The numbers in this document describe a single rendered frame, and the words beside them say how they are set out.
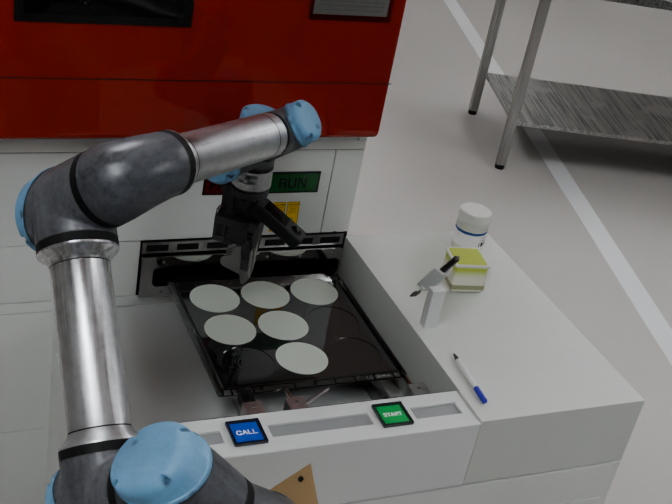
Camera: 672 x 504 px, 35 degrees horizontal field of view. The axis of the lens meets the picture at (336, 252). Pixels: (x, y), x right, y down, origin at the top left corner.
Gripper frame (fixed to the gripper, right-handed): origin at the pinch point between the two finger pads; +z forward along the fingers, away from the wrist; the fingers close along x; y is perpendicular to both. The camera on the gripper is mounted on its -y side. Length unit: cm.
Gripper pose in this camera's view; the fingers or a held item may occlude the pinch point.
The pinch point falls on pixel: (247, 278)
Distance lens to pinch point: 210.7
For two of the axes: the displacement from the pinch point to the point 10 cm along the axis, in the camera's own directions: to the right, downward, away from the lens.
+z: -1.7, 8.5, 4.9
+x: -2.3, 4.5, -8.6
